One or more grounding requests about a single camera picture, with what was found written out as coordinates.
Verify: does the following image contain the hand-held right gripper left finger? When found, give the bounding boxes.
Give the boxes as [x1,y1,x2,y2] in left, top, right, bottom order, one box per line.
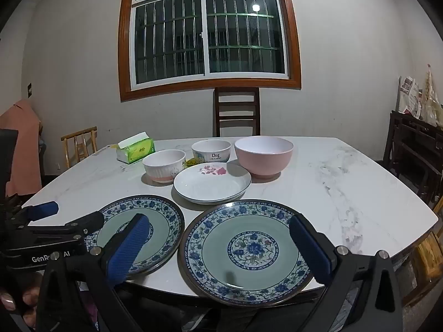
[36,213,153,332]

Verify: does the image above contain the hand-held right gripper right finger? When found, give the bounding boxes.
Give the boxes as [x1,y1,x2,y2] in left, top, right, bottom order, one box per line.
[289,213,404,332]

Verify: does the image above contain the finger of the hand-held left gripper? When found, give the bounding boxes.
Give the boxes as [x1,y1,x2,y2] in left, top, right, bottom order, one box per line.
[21,201,59,222]
[66,211,105,237]

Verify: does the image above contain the blue floral plate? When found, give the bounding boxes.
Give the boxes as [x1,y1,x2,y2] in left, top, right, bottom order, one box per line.
[85,194,185,277]
[178,199,324,307]

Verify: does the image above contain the white ribbed bowl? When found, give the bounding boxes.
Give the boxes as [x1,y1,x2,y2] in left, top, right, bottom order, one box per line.
[142,149,187,185]

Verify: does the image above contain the white plate pink flowers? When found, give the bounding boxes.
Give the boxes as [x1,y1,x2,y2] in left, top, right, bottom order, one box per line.
[173,162,253,205]

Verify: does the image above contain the large pink bowl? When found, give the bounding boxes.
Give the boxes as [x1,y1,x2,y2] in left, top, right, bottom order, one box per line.
[234,136,294,180]

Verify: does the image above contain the white printed bowl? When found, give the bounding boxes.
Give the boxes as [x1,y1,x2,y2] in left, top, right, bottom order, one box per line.
[191,139,232,164]

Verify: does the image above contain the person's left hand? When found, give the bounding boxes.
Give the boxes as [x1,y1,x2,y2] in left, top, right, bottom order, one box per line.
[0,278,44,329]

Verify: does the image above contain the pink cloth cover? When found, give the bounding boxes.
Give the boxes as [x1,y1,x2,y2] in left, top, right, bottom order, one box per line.
[0,98,43,197]

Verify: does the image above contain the person's purple clothing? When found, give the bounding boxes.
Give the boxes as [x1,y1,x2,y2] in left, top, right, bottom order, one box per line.
[77,282,104,332]

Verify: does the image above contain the bamboo chair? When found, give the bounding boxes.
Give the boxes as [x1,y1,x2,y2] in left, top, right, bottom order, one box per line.
[61,126,98,168]

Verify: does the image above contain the green tissue box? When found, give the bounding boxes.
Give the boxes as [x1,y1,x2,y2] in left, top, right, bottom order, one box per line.
[117,132,155,164]

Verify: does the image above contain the wooden framed board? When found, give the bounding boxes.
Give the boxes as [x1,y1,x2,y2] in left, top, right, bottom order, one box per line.
[401,197,443,307]

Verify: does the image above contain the dark wooden cabinet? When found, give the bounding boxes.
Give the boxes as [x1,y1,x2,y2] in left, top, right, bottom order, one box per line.
[382,110,443,208]

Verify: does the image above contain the dark wooden chair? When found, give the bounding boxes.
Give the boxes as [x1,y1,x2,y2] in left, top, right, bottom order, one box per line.
[213,86,261,138]

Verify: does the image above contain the folded newspaper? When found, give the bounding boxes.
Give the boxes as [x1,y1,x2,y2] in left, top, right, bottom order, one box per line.
[397,75,423,116]

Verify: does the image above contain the clear plastic bag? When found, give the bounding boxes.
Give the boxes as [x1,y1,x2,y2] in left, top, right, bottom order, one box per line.
[419,64,443,127]

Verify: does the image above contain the barred window wooden frame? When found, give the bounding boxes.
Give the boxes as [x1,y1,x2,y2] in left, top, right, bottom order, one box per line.
[118,0,302,102]

